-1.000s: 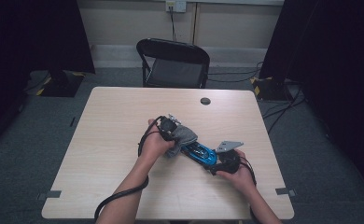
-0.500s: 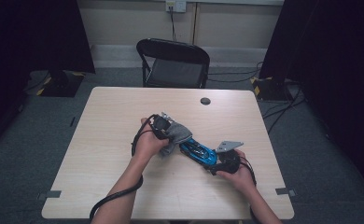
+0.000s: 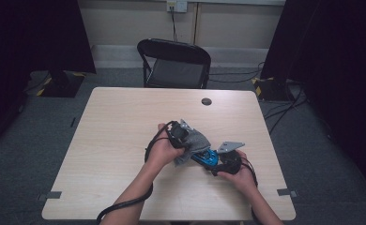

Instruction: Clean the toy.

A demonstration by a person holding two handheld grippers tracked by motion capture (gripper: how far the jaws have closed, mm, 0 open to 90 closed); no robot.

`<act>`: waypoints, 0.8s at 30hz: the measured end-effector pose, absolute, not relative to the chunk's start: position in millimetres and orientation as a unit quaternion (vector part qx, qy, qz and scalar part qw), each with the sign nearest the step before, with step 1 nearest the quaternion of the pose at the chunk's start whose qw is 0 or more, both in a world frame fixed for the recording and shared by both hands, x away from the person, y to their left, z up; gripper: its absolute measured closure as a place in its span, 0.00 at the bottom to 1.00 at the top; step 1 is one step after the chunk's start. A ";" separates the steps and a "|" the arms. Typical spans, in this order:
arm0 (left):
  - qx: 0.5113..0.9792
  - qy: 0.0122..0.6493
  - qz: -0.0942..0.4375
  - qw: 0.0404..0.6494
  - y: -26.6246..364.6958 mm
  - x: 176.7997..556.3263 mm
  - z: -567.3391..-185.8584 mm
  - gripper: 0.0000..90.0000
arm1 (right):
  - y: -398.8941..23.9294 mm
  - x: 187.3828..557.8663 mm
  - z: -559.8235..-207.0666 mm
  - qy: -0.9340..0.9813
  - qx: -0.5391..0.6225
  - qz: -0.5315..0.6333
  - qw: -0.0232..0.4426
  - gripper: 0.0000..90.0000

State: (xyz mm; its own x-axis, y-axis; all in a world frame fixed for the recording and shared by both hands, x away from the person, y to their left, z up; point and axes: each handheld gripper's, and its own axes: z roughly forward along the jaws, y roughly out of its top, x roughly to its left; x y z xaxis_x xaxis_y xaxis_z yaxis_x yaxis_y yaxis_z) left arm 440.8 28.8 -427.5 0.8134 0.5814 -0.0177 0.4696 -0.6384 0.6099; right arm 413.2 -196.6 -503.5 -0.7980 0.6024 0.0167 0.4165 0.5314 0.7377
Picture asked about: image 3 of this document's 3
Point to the person's left hand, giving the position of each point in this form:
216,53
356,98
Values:
162,154

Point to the grey tape strip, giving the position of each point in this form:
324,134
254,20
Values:
51,195
286,192

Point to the dark curtain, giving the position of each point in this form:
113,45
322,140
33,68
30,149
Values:
24,47
337,68

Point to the person's right hand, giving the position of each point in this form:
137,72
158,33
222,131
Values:
243,179

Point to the grey towel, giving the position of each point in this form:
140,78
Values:
196,142

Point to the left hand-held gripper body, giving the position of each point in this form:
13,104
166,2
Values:
177,132

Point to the black pen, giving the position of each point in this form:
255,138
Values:
73,122

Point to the black folding chair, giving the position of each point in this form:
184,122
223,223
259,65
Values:
175,73

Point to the black stand base, yellow stripes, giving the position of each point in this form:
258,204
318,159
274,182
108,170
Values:
270,89
62,86

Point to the white wall socket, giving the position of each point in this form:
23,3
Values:
177,5

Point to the blue toy car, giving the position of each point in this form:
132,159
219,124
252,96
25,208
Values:
208,157

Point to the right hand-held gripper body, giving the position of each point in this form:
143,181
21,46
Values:
229,162

